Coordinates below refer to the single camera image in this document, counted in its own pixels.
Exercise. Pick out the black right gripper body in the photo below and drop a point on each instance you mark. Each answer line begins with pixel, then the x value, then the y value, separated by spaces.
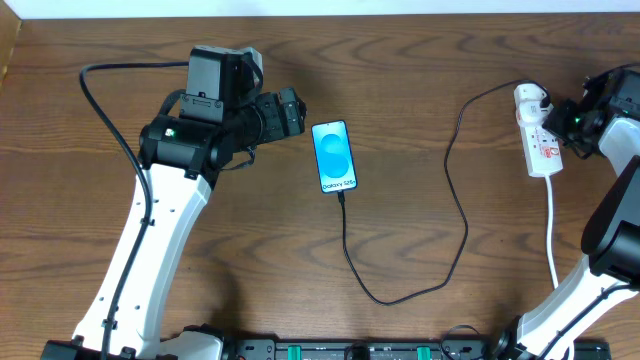
pixel 558 125

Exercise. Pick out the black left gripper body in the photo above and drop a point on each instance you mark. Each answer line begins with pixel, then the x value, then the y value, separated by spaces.
pixel 288 112

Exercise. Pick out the blue Galaxy smartphone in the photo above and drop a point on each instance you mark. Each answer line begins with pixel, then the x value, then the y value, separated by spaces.
pixel 334 158

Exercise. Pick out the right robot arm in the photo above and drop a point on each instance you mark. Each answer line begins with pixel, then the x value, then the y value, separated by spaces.
pixel 607 273

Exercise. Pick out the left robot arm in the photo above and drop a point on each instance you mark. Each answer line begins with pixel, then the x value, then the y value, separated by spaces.
pixel 222 110

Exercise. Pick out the white USB charger plug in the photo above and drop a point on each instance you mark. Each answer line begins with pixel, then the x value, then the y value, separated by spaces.
pixel 533 105

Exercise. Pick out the white power strip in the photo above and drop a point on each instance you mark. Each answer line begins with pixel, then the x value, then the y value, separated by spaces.
pixel 541 151

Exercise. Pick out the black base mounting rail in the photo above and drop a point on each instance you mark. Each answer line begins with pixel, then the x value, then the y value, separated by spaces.
pixel 268 349

